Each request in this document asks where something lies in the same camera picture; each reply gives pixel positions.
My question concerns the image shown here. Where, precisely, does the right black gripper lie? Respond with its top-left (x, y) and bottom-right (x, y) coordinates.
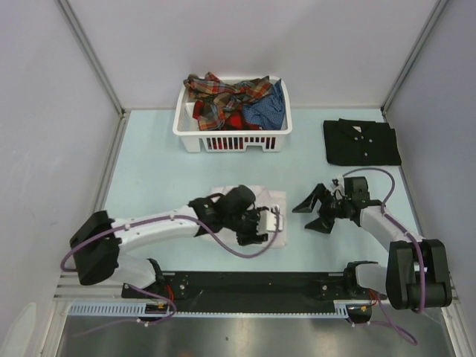
top-left (292, 183), bottom-right (351, 234)

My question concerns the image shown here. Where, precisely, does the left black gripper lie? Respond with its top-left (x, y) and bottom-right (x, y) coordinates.
top-left (225, 206), bottom-right (268, 245)

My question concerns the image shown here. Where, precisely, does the white long sleeve shirt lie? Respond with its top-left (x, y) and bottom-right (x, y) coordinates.
top-left (199, 185), bottom-right (286, 249)

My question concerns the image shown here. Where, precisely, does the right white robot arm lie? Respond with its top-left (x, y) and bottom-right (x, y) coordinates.
top-left (293, 176), bottom-right (453, 313)

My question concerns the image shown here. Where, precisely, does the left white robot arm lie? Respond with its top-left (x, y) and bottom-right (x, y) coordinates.
top-left (65, 185), bottom-right (281, 298)

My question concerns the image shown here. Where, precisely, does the folded black shirt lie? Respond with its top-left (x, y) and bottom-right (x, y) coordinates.
top-left (323, 118), bottom-right (402, 167)

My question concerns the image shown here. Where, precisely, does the blue checked shirt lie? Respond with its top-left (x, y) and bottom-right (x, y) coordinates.
top-left (242, 80), bottom-right (286, 130)

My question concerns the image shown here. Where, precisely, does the red black plaid shirt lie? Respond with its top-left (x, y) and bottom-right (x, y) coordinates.
top-left (205, 112), bottom-right (263, 150)

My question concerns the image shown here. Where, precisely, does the brown plaid shirt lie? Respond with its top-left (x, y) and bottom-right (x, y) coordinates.
top-left (183, 72), bottom-right (273, 131)

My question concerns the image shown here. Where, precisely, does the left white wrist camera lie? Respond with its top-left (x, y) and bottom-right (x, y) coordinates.
top-left (257, 205), bottom-right (285, 234)

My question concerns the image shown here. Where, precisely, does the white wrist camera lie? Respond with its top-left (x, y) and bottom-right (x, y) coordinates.
top-left (330, 177), bottom-right (347, 200)
top-left (257, 205), bottom-right (285, 234)

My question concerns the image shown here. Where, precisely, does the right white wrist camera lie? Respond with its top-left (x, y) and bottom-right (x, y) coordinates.
top-left (330, 177), bottom-right (347, 200)

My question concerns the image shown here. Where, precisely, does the white slotted cable duct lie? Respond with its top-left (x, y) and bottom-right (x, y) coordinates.
top-left (68, 302), bottom-right (349, 319)

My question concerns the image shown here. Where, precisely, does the aluminium frame rail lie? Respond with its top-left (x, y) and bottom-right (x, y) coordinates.
top-left (54, 273), bottom-right (123, 300)

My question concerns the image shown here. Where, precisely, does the right aluminium corner post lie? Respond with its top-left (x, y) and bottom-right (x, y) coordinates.
top-left (380, 0), bottom-right (451, 118)

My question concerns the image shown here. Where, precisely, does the aluminium corner post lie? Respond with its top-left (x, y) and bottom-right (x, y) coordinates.
top-left (55, 0), bottom-right (126, 118)
top-left (380, 0), bottom-right (451, 118)

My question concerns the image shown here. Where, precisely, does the left aluminium corner post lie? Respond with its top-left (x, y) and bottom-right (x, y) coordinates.
top-left (55, 0), bottom-right (126, 118)

